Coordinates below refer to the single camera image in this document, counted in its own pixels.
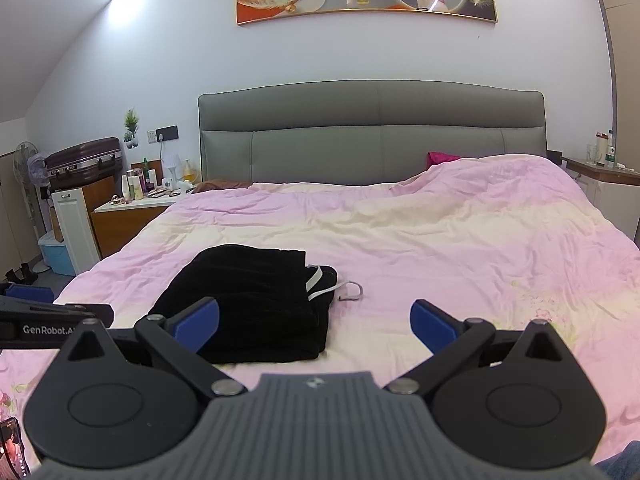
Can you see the dark brown suitcase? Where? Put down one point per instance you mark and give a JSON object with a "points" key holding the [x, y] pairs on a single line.
{"points": [[82, 160]]}

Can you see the grey padded headboard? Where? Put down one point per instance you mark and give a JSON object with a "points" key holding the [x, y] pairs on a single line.
{"points": [[370, 135]]}

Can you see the white wall socket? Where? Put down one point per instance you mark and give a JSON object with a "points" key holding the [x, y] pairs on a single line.
{"points": [[151, 136]]}

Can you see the light blue plastic bin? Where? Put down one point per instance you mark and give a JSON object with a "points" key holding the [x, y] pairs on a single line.
{"points": [[54, 255]]}

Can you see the white standing fan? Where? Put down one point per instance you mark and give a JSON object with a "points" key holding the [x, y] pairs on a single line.
{"points": [[30, 165]]}

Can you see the black wall switch panel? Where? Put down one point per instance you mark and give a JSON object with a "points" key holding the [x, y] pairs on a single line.
{"points": [[167, 133]]}

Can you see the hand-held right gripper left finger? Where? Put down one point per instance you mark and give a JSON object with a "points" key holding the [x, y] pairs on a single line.
{"points": [[197, 328]]}

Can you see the group of cosmetic bottles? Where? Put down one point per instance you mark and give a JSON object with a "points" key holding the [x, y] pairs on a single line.
{"points": [[136, 185]]}

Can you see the person's jeans leg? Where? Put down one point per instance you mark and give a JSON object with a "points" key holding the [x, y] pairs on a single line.
{"points": [[622, 462]]}

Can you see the black pants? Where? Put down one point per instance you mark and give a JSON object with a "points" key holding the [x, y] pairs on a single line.
{"points": [[260, 305]]}

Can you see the white table lamp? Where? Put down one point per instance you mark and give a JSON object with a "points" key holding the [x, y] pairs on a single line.
{"points": [[171, 167]]}

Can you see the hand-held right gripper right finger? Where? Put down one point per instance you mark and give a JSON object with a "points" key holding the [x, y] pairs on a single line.
{"points": [[431, 328]]}

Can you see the smartphone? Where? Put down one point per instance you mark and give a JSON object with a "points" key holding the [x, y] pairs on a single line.
{"points": [[12, 452]]}

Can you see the clear plastic bottle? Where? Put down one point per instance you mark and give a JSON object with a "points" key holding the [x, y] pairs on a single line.
{"points": [[611, 150]]}

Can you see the pink blanket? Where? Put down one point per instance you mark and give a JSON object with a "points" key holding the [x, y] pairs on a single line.
{"points": [[425, 240]]}

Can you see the brown pillow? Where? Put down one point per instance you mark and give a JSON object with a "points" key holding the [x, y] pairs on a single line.
{"points": [[220, 186]]}

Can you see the brown-topped white nightstand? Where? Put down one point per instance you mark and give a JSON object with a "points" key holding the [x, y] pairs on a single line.
{"points": [[607, 195]]}

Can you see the pair of black shoes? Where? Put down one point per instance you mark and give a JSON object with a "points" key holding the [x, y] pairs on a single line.
{"points": [[21, 274]]}

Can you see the white narrow cabinet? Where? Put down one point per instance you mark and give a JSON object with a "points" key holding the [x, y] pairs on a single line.
{"points": [[75, 232]]}

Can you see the magenta pillow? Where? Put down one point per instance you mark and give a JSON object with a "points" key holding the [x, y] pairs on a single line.
{"points": [[442, 158]]}

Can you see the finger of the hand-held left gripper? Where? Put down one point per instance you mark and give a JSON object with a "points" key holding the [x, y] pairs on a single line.
{"points": [[31, 293]]}

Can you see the small green potted plant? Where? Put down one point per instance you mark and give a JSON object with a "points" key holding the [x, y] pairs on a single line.
{"points": [[131, 127]]}

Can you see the clear drinking glass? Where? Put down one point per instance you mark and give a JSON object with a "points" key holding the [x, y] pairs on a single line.
{"points": [[591, 155]]}

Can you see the white-topped wooden nightstand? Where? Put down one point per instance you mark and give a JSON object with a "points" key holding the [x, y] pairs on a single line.
{"points": [[125, 225]]}

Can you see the yellow liquid bottle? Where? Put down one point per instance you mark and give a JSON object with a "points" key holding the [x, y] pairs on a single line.
{"points": [[188, 172]]}

